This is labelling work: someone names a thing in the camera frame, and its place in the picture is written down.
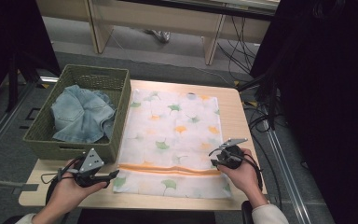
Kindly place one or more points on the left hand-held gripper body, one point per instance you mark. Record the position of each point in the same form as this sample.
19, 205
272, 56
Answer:
88, 163

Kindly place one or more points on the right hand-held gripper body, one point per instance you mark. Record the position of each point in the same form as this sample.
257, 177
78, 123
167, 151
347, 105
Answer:
233, 157

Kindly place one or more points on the light blue denim shorts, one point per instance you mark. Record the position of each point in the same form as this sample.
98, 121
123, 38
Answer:
82, 115

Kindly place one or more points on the green woven basket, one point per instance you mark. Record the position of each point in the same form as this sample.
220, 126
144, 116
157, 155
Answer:
43, 137

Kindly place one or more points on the white leaf-print laundry bag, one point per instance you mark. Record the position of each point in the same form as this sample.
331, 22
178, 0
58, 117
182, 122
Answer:
167, 130

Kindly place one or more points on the person's right hand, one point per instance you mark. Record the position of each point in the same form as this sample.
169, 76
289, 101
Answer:
245, 177

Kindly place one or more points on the person's left hand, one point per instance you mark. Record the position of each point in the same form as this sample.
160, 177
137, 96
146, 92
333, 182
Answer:
66, 194

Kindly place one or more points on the black metal stand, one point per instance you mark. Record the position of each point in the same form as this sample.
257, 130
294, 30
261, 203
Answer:
13, 84
272, 102

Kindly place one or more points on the black curtain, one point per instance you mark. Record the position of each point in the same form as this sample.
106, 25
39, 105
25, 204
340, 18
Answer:
12, 37
329, 109

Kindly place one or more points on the beige wooden desk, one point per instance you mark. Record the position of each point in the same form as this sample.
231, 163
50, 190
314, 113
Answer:
155, 18

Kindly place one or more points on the metal floor rail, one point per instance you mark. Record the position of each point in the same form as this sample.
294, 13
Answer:
0, 130
289, 174

